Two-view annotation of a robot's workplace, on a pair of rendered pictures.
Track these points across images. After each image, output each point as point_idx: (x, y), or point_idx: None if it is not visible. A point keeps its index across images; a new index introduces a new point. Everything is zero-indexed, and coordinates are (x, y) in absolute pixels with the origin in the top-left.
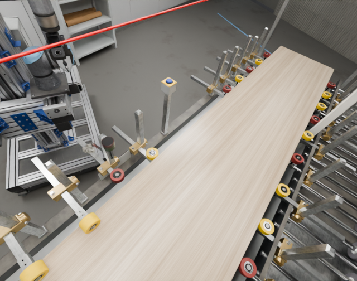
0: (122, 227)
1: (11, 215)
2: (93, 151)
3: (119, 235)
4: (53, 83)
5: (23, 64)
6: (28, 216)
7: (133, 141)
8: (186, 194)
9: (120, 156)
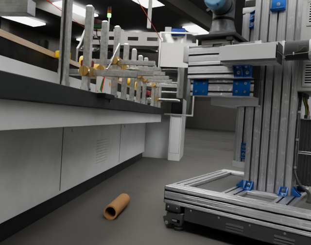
0: None
1: (127, 59)
2: (126, 69)
3: None
4: (209, 30)
5: (266, 32)
6: (123, 67)
7: (98, 70)
8: None
9: (109, 94)
